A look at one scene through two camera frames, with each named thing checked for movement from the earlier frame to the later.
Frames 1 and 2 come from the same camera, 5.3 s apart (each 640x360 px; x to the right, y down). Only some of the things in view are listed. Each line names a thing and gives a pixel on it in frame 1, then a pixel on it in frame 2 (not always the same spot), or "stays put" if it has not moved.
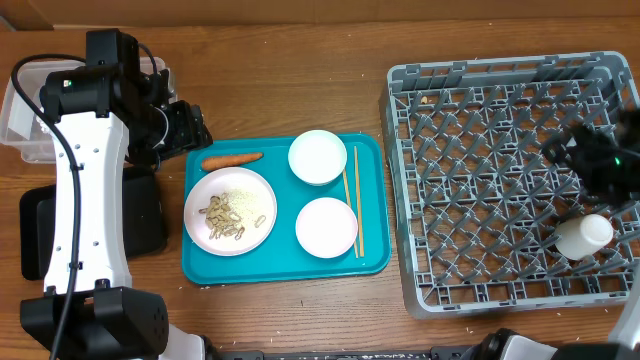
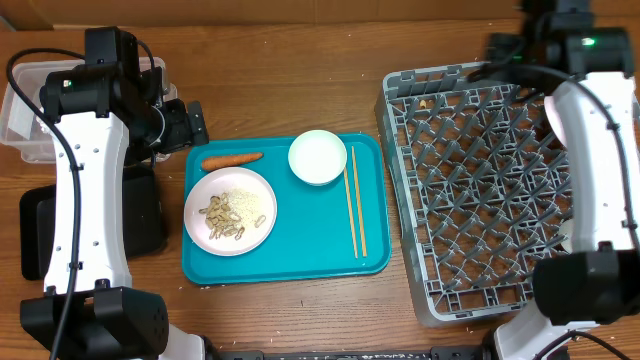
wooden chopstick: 355,243 stays put
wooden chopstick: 358,184 stays put
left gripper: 192,132 stays put
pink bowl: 326,227 -> 557,117
